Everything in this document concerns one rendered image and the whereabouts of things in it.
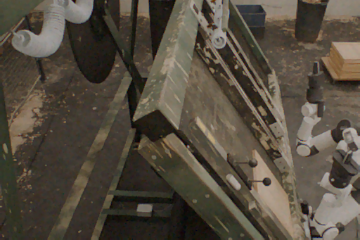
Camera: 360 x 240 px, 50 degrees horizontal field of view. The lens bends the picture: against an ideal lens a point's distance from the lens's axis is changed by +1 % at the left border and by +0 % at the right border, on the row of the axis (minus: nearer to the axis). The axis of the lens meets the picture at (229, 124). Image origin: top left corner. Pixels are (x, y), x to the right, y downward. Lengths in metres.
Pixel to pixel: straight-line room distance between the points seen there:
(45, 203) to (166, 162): 2.49
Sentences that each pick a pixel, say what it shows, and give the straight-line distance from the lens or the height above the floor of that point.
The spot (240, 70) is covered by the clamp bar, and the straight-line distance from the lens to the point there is 2.39.
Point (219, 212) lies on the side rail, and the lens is 1.39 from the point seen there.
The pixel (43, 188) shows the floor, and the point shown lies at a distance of 3.78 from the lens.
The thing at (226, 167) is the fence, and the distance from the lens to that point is 1.57.
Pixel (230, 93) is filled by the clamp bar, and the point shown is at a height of 1.46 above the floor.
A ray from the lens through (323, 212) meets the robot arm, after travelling 1.78.
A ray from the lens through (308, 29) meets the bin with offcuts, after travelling 6.34.
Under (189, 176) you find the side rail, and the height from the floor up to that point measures 1.66.
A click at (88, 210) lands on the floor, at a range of 3.48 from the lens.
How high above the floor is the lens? 2.55
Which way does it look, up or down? 37 degrees down
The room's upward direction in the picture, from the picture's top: 4 degrees clockwise
